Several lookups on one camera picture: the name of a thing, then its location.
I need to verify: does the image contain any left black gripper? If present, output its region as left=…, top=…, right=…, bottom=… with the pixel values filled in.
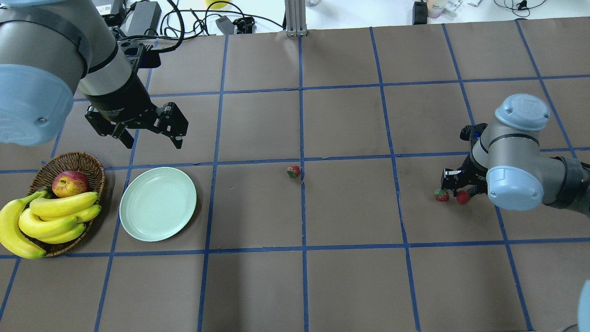
left=84, top=74, right=189, bottom=149

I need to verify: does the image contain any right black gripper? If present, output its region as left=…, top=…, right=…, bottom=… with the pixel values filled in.
left=441, top=157, right=488, bottom=197

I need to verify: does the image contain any red strawberry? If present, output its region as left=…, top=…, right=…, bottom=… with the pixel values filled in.
left=455, top=190, right=472, bottom=205
left=287, top=165, right=301, bottom=179
left=434, top=189, right=449, bottom=202

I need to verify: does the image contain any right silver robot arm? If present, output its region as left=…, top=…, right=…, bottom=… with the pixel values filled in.
left=434, top=93, right=590, bottom=216

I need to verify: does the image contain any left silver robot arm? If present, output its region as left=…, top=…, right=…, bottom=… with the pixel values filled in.
left=0, top=0, right=189, bottom=149

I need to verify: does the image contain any light green plate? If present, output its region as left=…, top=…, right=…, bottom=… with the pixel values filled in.
left=119, top=167, right=197, bottom=242

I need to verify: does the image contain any red apple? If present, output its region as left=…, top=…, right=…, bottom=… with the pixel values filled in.
left=51, top=170, right=90, bottom=198

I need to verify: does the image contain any black power brick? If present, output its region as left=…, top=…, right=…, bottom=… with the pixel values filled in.
left=124, top=1, right=161, bottom=36

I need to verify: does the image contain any yellow banana bunch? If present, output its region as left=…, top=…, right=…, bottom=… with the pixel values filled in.
left=0, top=191, right=102, bottom=259

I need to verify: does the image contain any black power adapter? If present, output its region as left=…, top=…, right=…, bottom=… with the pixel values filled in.
left=412, top=1, right=428, bottom=25

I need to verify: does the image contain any white paper cup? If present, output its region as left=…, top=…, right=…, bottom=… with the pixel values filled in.
left=426, top=0, right=448, bottom=19

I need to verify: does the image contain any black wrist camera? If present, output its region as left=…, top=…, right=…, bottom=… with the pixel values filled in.
left=459, top=123, right=488, bottom=144

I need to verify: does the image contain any aluminium frame post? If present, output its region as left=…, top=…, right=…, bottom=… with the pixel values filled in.
left=284, top=0, right=308, bottom=36

